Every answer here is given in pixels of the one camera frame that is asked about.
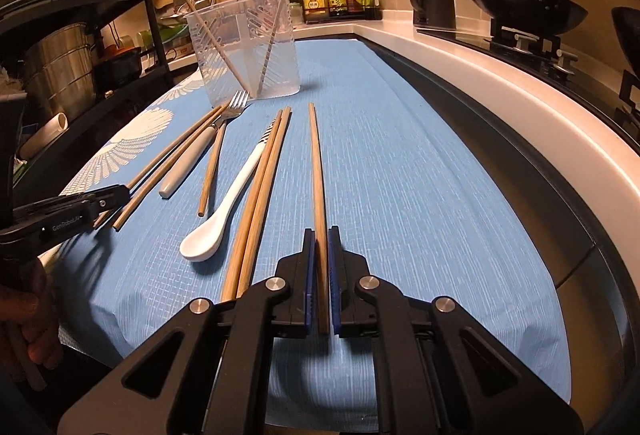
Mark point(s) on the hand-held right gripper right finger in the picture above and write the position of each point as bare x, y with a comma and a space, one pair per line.
334, 275

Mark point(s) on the yellow oil jug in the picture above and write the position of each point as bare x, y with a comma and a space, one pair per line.
315, 5

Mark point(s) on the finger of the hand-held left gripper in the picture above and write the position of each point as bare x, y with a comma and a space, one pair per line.
100, 197
50, 230

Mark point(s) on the clear plastic cup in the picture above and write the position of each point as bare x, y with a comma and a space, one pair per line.
250, 35

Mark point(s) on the white ceramic spoon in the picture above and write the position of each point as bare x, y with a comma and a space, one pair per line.
200, 242

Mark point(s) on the black pot with orange rim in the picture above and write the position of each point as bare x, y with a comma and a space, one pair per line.
117, 65

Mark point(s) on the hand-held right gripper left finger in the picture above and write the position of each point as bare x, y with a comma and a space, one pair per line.
310, 275

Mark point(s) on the white plastic tube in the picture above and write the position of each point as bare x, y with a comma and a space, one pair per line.
45, 132

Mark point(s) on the large steel pot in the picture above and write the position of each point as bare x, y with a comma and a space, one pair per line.
55, 70

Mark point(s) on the black gas stove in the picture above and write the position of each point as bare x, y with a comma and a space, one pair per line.
475, 40

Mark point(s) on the person's left hand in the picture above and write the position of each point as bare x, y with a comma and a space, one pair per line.
30, 310

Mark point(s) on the black shelf rack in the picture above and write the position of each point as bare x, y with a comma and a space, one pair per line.
150, 15

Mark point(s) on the green plastic basin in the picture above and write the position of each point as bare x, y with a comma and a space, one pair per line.
167, 35

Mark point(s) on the blue printed tablecloth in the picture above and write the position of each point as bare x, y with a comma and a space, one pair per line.
400, 165

